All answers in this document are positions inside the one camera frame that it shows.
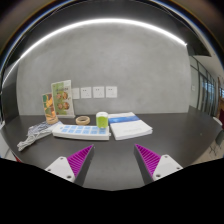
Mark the curved ceiling light strip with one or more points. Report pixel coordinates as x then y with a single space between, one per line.
100 22

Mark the green and white charger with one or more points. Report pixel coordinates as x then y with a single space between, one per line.
102 120

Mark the white booklet with blue band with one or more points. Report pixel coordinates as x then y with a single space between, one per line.
130 128

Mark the glass partition wall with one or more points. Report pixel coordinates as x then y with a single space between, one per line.
203 90

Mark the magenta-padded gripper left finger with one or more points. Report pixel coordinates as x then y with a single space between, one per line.
63 166

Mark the white power strip, blue sockets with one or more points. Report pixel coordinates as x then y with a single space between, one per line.
80 132

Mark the beige tape roll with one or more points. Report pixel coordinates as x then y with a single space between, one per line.
83 120

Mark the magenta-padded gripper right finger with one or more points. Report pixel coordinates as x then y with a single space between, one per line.
166 165

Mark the large acrylic menu stand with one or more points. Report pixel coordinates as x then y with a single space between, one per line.
62 98

